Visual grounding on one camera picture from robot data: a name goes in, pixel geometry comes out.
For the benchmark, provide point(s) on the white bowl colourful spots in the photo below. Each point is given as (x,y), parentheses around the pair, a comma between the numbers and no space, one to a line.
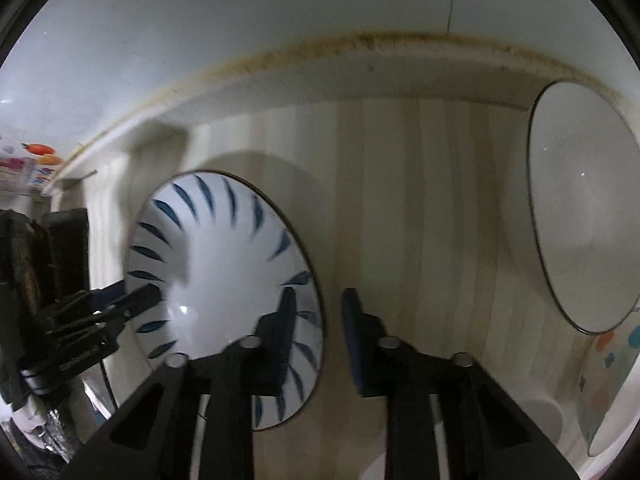
(607,390)

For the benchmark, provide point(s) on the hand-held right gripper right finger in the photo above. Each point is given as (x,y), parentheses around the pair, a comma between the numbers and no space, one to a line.
(351,325)

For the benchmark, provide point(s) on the dark fuzzy block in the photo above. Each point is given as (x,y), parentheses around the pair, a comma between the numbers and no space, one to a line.
(62,250)

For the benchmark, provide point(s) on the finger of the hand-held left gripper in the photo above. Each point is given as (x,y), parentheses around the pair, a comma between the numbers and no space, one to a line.
(111,292)
(142,296)

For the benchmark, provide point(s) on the colourful printed packet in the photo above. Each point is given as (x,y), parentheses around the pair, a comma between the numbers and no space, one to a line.
(25,165)

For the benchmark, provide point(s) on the white plate dark rim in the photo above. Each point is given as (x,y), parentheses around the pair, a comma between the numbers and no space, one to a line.
(585,200)

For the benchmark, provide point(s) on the clear plastic wrap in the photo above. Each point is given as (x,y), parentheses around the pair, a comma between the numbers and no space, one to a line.
(50,425)

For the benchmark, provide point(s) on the white bowl blue leaf pattern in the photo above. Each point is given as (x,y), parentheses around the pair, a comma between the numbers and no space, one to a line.
(225,270)

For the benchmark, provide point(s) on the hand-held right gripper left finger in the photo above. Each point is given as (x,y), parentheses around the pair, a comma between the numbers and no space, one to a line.
(286,317)

